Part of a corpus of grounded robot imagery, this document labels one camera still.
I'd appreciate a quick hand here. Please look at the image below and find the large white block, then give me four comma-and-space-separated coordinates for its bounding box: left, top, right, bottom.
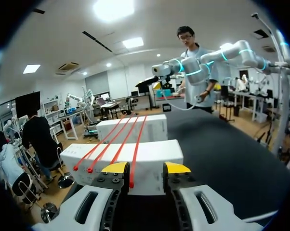
95, 114, 169, 143
60, 139, 185, 196

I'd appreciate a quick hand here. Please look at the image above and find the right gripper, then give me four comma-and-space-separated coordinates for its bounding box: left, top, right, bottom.
151, 61, 185, 90

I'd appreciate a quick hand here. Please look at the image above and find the white cable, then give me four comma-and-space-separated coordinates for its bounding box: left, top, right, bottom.
160, 88, 208, 112

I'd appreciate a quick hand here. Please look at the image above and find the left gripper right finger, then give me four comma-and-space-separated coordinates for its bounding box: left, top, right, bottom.
162, 161, 264, 231

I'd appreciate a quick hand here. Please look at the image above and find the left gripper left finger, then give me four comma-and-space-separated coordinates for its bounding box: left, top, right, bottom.
31, 161, 130, 231

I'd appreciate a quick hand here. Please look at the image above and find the person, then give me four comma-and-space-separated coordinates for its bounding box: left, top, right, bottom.
176, 26, 221, 114
22, 111, 62, 181
0, 131, 26, 191

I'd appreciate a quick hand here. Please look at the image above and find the red tape strip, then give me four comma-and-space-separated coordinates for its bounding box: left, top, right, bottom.
110, 115, 140, 165
129, 115, 148, 188
73, 114, 128, 172
87, 115, 137, 174

